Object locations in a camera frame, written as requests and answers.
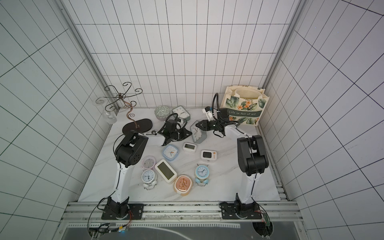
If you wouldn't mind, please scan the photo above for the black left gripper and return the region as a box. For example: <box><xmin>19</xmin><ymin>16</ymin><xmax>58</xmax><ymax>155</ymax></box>
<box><xmin>171</xmin><ymin>127</ymin><xmax>193</xmax><ymax>142</ymax></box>

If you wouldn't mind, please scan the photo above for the large grey-green alarm clock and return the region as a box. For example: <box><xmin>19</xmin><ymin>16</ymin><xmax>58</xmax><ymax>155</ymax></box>
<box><xmin>190</xmin><ymin>121</ymin><xmax>207</xmax><ymax>144</ymax></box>

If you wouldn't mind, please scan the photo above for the floral canvas tote bag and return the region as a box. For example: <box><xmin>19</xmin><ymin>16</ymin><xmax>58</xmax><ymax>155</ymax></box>
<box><xmin>220</xmin><ymin>86</ymin><xmax>270</xmax><ymax>126</ymax></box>

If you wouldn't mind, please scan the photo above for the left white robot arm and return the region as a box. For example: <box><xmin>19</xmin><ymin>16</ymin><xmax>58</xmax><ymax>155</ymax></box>
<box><xmin>102</xmin><ymin>118</ymin><xmax>192</xmax><ymax>220</ymax></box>

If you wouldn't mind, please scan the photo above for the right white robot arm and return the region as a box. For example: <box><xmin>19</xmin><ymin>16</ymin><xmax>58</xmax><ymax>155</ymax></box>
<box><xmin>195</xmin><ymin>119</ymin><xmax>270</xmax><ymax>224</ymax></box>

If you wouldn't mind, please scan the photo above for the blue square alarm clock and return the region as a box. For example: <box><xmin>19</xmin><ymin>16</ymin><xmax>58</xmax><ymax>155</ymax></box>
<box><xmin>162</xmin><ymin>144</ymin><xmax>179</xmax><ymax>162</ymax></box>

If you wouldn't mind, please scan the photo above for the green rectangular alarm clock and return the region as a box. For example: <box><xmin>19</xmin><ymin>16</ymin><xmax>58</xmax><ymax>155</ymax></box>
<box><xmin>172</xmin><ymin>106</ymin><xmax>191</xmax><ymax>121</ymax></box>

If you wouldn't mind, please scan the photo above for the pink round alarm clock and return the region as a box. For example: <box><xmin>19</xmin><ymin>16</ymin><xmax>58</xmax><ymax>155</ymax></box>
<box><xmin>142</xmin><ymin>156</ymin><xmax>157</xmax><ymax>170</ymax></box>

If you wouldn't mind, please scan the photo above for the large white digital clock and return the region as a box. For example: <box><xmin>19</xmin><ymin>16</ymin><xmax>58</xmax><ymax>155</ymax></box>
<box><xmin>155</xmin><ymin>159</ymin><xmax>178</xmax><ymax>184</ymax></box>

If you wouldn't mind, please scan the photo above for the blue twin-bell alarm clock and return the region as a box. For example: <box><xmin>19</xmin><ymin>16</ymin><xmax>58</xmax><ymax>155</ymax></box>
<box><xmin>195</xmin><ymin>165</ymin><xmax>210</xmax><ymax>187</ymax></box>

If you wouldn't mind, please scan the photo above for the white twin-bell alarm clock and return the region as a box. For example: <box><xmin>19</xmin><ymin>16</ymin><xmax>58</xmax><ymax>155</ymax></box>
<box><xmin>142</xmin><ymin>169</ymin><xmax>158</xmax><ymax>190</ymax></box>

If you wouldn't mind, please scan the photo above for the orange cream round clock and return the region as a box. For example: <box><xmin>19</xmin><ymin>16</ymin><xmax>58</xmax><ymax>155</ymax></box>
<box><xmin>174</xmin><ymin>175</ymin><xmax>193</xmax><ymax>196</ymax></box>

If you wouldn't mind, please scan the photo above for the green patterned bowl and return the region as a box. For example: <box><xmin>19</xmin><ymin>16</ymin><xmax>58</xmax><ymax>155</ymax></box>
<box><xmin>155</xmin><ymin>105</ymin><xmax>172</xmax><ymax>121</ymax></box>

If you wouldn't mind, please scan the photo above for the copper jewelry stand dark base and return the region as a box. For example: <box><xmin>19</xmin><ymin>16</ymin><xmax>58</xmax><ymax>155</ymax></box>
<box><xmin>99</xmin><ymin>82</ymin><xmax>153</xmax><ymax>135</ymax></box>

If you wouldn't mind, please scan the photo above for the white orange digital timer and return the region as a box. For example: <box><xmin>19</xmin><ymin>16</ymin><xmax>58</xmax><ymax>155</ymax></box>
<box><xmin>201</xmin><ymin>150</ymin><xmax>218</xmax><ymax>162</ymax></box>

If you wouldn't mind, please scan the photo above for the clear wine glass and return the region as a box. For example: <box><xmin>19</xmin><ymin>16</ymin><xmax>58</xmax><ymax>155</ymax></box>
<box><xmin>92</xmin><ymin>97</ymin><xmax>117</xmax><ymax>125</ymax></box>

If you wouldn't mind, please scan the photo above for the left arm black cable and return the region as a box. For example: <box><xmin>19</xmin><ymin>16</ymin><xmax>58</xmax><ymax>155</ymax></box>
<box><xmin>157</xmin><ymin>112</ymin><xmax>193</xmax><ymax>142</ymax></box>

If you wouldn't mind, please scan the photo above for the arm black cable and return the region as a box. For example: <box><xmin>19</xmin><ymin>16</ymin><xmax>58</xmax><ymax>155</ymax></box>
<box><xmin>157</xmin><ymin>112</ymin><xmax>193</xmax><ymax>142</ymax></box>
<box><xmin>211</xmin><ymin>92</ymin><xmax>220</xmax><ymax>119</ymax></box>

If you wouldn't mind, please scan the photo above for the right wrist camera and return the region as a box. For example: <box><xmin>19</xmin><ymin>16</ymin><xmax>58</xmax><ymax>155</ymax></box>
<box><xmin>203</xmin><ymin>106</ymin><xmax>214</xmax><ymax>121</ymax></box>

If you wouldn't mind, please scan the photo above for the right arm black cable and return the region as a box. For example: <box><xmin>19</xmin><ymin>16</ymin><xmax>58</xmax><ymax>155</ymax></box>
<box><xmin>211</xmin><ymin>92</ymin><xmax>220</xmax><ymax>119</ymax></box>

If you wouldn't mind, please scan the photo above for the aluminium mounting rail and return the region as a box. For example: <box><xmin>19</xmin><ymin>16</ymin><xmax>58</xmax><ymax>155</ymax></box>
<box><xmin>62</xmin><ymin>202</ymin><xmax>304</xmax><ymax>224</ymax></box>

